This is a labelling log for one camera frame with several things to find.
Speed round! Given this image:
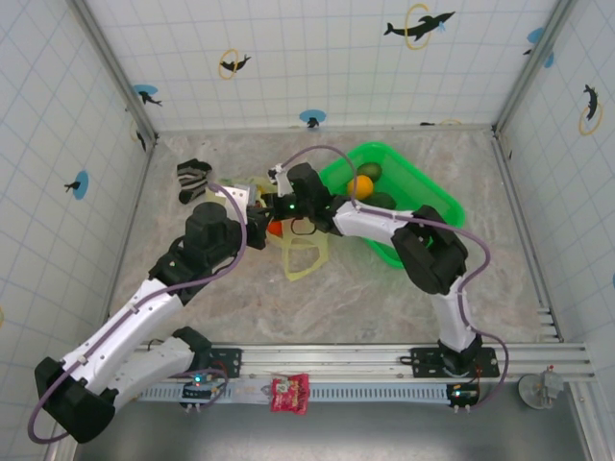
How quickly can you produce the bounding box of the large dolphin ring sticker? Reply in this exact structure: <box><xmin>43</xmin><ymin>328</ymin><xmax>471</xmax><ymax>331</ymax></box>
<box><xmin>382</xmin><ymin>3</ymin><xmax>456</xmax><ymax>52</ymax></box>

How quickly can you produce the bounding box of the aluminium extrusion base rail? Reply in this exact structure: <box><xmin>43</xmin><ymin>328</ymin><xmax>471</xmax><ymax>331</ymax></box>
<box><xmin>136</xmin><ymin>341</ymin><xmax>593</xmax><ymax>381</ymax></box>

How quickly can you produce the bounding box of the yellow-green avocado print plastic bag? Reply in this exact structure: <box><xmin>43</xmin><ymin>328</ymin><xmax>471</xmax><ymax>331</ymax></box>
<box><xmin>206</xmin><ymin>175</ymin><xmax>332</xmax><ymax>284</ymax></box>

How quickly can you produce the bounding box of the aluminium side rail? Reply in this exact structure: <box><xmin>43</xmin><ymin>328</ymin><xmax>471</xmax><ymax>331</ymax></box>
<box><xmin>492</xmin><ymin>127</ymin><xmax>566</xmax><ymax>343</ymax></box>

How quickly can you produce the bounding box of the fake orange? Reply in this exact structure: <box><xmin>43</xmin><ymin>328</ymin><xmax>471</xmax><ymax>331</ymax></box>
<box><xmin>346</xmin><ymin>175</ymin><xmax>375</xmax><ymax>200</ymax></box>

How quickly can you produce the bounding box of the aluminium corner post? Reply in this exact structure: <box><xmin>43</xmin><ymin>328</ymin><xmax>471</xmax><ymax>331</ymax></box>
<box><xmin>71</xmin><ymin>0</ymin><xmax>160</xmax><ymax>145</ymax></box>
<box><xmin>494</xmin><ymin>0</ymin><xmax>578</xmax><ymax>135</ymax></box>

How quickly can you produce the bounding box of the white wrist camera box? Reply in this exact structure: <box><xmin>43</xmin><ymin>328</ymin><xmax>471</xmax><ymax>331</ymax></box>
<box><xmin>267</xmin><ymin>162</ymin><xmax>290</xmax><ymax>188</ymax></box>
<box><xmin>210</xmin><ymin>184</ymin><xmax>256</xmax><ymax>215</ymax></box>

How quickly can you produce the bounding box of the thin black cable loop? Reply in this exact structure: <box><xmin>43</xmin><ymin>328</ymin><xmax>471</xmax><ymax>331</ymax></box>
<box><xmin>287</xmin><ymin>215</ymin><xmax>318</xmax><ymax>237</ymax></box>

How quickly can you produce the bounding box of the grey metal panel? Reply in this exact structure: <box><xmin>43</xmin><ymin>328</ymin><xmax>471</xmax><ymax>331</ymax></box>
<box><xmin>71</xmin><ymin>401</ymin><xmax>590</xmax><ymax>461</ymax></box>

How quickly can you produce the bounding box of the green plastic basket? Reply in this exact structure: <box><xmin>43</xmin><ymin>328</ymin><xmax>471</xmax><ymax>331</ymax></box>
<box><xmin>317</xmin><ymin>139</ymin><xmax>466</xmax><ymax>270</ymax></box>

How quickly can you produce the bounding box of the upright dolphin ring sticker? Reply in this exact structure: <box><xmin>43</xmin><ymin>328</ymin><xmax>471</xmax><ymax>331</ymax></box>
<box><xmin>578</xmin><ymin>84</ymin><xmax>604</xmax><ymax>136</ymax></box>

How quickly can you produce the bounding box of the clear suction cup holder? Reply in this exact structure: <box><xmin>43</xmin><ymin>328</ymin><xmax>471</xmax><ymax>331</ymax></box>
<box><xmin>517</xmin><ymin>367</ymin><xmax>566</xmax><ymax>410</ymax></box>

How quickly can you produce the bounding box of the aluminium rear rail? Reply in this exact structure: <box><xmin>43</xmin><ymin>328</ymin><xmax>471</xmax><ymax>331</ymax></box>
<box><xmin>153</xmin><ymin>125</ymin><xmax>499</xmax><ymax>135</ymax></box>

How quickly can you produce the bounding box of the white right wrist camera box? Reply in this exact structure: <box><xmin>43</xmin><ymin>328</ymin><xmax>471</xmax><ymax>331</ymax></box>
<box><xmin>267</xmin><ymin>162</ymin><xmax>290</xmax><ymax>188</ymax></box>

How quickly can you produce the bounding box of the black and white striped sock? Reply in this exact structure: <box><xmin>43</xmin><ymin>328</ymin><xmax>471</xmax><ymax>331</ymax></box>
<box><xmin>176</xmin><ymin>158</ymin><xmax>213</xmax><ymax>206</ymax></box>

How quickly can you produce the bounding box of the white slotted cable duct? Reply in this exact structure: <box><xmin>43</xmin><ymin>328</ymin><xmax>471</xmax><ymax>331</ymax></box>
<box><xmin>136</xmin><ymin>383</ymin><xmax>453</xmax><ymax>403</ymax></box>

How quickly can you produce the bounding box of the small dolphin ring sticker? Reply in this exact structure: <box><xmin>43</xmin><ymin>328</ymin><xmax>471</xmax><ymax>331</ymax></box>
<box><xmin>218</xmin><ymin>47</ymin><xmax>253</xmax><ymax>81</ymax></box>

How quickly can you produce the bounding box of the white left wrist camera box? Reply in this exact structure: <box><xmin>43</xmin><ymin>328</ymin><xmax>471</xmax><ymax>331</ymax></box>
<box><xmin>210</xmin><ymin>184</ymin><xmax>256</xmax><ymax>215</ymax></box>

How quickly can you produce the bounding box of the controller board with green light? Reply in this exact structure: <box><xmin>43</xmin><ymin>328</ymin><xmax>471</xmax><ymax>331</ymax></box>
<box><xmin>445</xmin><ymin>381</ymin><xmax>481</xmax><ymax>414</ymax></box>
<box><xmin>180</xmin><ymin>369</ymin><xmax>231</xmax><ymax>413</ymax></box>

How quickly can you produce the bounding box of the red snack packet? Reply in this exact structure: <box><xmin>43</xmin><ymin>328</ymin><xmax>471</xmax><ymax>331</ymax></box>
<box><xmin>270</xmin><ymin>373</ymin><xmax>311</xmax><ymax>414</ymax></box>

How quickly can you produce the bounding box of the blue circle fish sticker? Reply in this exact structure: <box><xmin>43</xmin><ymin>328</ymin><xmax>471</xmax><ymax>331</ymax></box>
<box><xmin>522</xmin><ymin>27</ymin><xmax>556</xmax><ymax>68</ymax></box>
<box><xmin>298</xmin><ymin>109</ymin><xmax>328</xmax><ymax>130</ymax></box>
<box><xmin>132</xmin><ymin>84</ymin><xmax>163</xmax><ymax>108</ymax></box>
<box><xmin>63</xmin><ymin>170</ymin><xmax>91</xmax><ymax>200</ymax></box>

